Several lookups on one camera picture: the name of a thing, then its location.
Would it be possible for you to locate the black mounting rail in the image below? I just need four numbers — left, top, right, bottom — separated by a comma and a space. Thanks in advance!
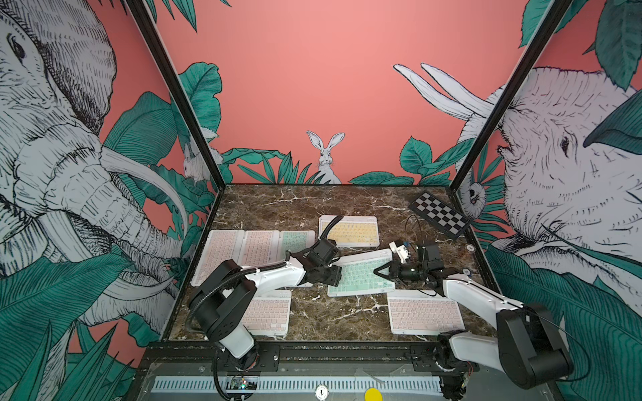
140, 340, 501, 375

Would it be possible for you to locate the yellow keyboard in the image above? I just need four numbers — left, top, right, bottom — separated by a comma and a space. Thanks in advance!
327, 217, 380, 248

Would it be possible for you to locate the checkerboard calibration plate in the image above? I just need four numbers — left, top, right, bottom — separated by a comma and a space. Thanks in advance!
409, 192, 470, 239

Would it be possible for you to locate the yellow round button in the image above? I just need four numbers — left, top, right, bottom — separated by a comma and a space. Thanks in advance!
364, 388, 383, 401

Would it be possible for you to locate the green keyboard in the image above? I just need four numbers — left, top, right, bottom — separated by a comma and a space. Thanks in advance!
328, 249, 396, 297
279, 231, 316, 258

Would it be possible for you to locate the pink keyboard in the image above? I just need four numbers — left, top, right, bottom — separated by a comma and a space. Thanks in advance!
387, 290, 465, 336
242, 290, 292, 337
238, 231, 279, 267
191, 230, 245, 287

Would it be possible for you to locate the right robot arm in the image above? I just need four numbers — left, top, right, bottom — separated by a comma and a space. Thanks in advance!
373, 242, 574, 389

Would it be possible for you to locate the black frame post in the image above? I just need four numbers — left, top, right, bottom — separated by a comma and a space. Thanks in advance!
125, 0, 226, 191
449, 0, 573, 192

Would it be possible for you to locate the black frame post right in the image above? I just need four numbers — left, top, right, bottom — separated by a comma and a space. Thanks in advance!
449, 0, 573, 192

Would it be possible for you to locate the black frame post left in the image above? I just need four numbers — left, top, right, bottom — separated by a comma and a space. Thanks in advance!
125, 0, 226, 191

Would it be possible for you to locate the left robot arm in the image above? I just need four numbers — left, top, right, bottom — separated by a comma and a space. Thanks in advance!
184, 237, 341, 372

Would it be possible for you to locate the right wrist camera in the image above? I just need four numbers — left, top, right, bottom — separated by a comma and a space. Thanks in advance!
389, 240, 410, 264

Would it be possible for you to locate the white vented strip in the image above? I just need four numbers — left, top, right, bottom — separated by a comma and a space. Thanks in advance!
151, 376, 442, 395

